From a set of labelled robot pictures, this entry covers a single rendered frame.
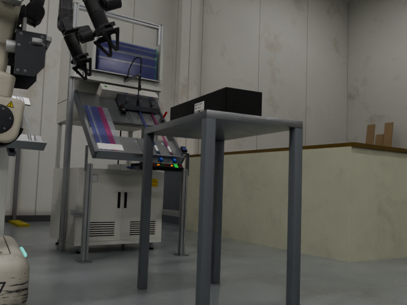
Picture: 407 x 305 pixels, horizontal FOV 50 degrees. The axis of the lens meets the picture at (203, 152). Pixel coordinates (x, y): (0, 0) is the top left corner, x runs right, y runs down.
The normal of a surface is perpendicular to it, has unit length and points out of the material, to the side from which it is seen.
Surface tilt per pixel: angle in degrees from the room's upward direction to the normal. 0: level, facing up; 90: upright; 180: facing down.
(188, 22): 90
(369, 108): 90
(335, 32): 90
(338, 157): 90
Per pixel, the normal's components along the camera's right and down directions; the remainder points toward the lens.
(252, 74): 0.56, -0.04
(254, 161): -0.84, -0.07
